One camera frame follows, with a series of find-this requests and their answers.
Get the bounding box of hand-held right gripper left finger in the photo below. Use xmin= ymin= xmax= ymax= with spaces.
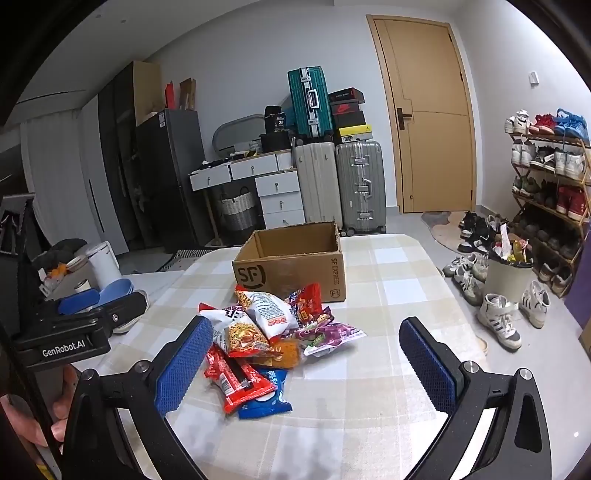
xmin=60 ymin=315 xmax=222 ymax=480

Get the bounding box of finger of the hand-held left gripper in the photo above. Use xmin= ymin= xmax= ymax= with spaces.
xmin=46 ymin=288 xmax=101 ymax=319
xmin=60 ymin=292 xmax=147 ymax=340

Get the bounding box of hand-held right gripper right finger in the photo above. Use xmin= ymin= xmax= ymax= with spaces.
xmin=399 ymin=318 xmax=552 ymax=480

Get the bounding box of red chocolate bar packet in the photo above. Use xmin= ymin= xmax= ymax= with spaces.
xmin=205 ymin=344 xmax=278 ymax=414

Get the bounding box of noodle picture snack packet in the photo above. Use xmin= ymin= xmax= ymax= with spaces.
xmin=198 ymin=302 xmax=273 ymax=358

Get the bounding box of white red snack packet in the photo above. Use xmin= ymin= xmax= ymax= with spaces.
xmin=235 ymin=285 xmax=301 ymax=342

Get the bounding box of orange cake packet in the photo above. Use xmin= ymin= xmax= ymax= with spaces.
xmin=265 ymin=339 xmax=301 ymax=370

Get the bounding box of small red yellow snack packet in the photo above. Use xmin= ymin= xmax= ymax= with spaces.
xmin=298 ymin=305 xmax=334 ymax=329

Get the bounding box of brown cardboard box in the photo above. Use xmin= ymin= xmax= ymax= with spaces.
xmin=232 ymin=222 xmax=346 ymax=303

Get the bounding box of person's left hand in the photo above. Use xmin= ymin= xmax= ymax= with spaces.
xmin=0 ymin=366 xmax=79 ymax=448

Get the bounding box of small white appliance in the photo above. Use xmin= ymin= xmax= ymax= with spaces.
xmin=88 ymin=242 xmax=123 ymax=289

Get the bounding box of dark grey bag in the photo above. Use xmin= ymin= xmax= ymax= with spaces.
xmin=34 ymin=237 xmax=88 ymax=273

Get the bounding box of white high-top sneaker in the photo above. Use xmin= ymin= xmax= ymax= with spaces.
xmin=478 ymin=293 xmax=522 ymax=352
xmin=519 ymin=280 xmax=551 ymax=329

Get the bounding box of grey white low sneaker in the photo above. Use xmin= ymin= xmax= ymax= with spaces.
xmin=442 ymin=253 xmax=478 ymax=278
xmin=452 ymin=263 xmax=490 ymax=306
xmin=470 ymin=253 xmax=491 ymax=283

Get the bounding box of patterned black white rug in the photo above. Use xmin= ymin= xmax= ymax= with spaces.
xmin=154 ymin=247 xmax=241 ymax=273

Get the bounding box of white trash bin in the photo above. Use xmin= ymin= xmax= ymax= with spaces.
xmin=484 ymin=256 xmax=534 ymax=317

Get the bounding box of white wardrobe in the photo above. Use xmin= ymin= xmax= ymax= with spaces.
xmin=21 ymin=95 xmax=130 ymax=257

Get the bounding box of grey beige door mat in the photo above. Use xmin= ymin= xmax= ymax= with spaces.
xmin=421 ymin=210 xmax=490 ymax=254

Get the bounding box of black fridge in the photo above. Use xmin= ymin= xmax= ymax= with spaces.
xmin=135 ymin=108 xmax=211 ymax=252

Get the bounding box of colourful wrapper trash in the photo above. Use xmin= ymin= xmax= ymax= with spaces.
xmin=489 ymin=222 xmax=534 ymax=266

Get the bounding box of dark wardrobe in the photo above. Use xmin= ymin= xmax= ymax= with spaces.
xmin=97 ymin=61 xmax=162 ymax=254

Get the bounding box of woven laundry basket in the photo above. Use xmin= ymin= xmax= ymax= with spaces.
xmin=217 ymin=187 xmax=259 ymax=232

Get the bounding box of silver suitcase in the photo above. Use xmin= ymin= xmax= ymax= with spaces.
xmin=335 ymin=140 xmax=387 ymax=236

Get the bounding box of white drawer desk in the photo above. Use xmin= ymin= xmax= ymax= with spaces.
xmin=189 ymin=150 xmax=306 ymax=229

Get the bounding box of wooden shoe rack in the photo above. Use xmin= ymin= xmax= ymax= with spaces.
xmin=510 ymin=131 xmax=591 ymax=296

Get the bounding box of oval mirror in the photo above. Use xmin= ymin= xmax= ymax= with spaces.
xmin=213 ymin=114 xmax=266 ymax=160

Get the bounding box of beige suitcase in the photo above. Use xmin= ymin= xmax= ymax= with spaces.
xmin=293 ymin=141 xmax=343 ymax=229

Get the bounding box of large flat cardboard box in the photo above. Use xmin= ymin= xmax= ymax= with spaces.
xmin=133 ymin=61 xmax=162 ymax=123

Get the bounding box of small brown carton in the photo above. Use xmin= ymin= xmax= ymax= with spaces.
xmin=179 ymin=78 xmax=197 ymax=112

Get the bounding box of wooden door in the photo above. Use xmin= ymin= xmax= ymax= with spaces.
xmin=367 ymin=14 xmax=477 ymax=214

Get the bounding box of yellow black shoe box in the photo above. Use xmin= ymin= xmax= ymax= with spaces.
xmin=338 ymin=127 xmax=374 ymax=144

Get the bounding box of tall black bag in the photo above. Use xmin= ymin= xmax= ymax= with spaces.
xmin=259 ymin=105 xmax=296 ymax=153

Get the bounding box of shoe rack with shoes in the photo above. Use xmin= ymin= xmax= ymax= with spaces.
xmin=504 ymin=108 xmax=591 ymax=296

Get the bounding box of teal suitcase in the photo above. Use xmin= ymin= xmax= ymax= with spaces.
xmin=287 ymin=67 xmax=334 ymax=141

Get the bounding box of black red shoe box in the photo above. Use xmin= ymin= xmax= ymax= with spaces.
xmin=328 ymin=89 xmax=365 ymax=115

